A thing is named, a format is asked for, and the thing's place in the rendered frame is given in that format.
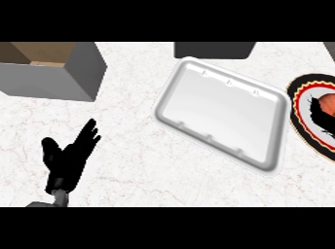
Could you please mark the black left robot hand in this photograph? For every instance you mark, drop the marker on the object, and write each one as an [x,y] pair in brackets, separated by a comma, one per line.
[68,162]

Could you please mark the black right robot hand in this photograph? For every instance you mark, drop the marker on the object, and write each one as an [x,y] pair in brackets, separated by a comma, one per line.
[331,124]

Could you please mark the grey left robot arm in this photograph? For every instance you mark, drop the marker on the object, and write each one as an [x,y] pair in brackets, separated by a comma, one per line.
[55,200]

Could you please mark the black red white plate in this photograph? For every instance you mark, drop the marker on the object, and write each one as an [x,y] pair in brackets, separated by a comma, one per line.
[303,107]

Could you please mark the white plastic tray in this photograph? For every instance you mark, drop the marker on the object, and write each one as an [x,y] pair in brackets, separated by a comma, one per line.
[222,113]

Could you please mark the grey open box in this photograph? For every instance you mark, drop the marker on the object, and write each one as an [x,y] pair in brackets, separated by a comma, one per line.
[40,78]

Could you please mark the dark grey appliance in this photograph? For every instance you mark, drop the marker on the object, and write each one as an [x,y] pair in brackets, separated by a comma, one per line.
[215,49]

